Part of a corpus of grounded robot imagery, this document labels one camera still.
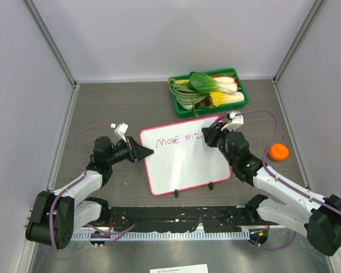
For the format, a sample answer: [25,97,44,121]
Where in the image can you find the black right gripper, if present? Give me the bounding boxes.
[203,122,236,166]

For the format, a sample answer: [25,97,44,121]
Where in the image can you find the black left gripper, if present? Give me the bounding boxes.
[106,136,152,166]

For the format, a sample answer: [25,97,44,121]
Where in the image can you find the magenta capped whiteboard marker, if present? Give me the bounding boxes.
[197,114,225,139]

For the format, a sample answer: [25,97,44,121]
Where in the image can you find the pink framed whiteboard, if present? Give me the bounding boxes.
[139,115,232,196]

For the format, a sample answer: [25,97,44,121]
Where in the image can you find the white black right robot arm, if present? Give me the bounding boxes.
[201,122,341,257]

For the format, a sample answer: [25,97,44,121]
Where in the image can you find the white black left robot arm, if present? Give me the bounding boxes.
[25,136,154,250]

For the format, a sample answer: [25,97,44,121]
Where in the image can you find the yellow leaf cabbage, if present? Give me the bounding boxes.
[210,92,245,107]

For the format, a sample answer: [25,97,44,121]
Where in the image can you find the green plastic tray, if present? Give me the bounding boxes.
[168,68,249,118]

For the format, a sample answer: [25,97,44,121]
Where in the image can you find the green long beans bundle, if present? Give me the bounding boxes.
[168,78,209,110]

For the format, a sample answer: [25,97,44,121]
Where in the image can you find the green bok choy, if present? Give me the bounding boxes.
[189,72,239,94]

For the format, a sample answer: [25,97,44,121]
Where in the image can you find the red chili pepper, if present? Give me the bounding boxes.
[211,75,239,86]

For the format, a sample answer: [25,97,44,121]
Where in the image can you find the orange ball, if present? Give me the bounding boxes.
[268,143,289,162]

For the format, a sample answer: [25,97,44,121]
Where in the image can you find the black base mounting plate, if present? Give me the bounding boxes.
[105,206,266,233]

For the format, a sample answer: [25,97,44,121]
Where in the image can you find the white paper label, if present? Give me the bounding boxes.
[149,264,209,273]

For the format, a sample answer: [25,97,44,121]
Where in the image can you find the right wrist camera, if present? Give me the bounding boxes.
[221,111,244,131]

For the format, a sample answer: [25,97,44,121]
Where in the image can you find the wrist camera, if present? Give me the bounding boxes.
[221,111,244,131]
[110,123,128,141]

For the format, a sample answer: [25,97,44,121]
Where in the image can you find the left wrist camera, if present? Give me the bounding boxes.
[110,123,128,141]

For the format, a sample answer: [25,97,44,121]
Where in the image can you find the grey slotted cable duct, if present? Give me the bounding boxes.
[71,228,250,243]

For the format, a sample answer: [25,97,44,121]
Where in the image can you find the left aluminium frame post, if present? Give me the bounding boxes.
[23,0,77,87]

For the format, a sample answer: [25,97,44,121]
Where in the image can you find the aluminium frame post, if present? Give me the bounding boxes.
[23,0,77,87]
[273,0,326,84]

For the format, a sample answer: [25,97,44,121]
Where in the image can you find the right aluminium frame post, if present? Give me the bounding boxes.
[273,0,326,84]

